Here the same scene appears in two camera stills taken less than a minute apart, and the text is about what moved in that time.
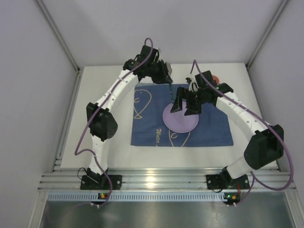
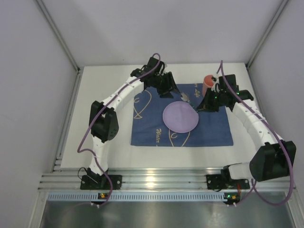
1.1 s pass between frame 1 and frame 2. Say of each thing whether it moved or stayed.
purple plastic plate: stayed
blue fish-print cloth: stayed
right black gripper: moved
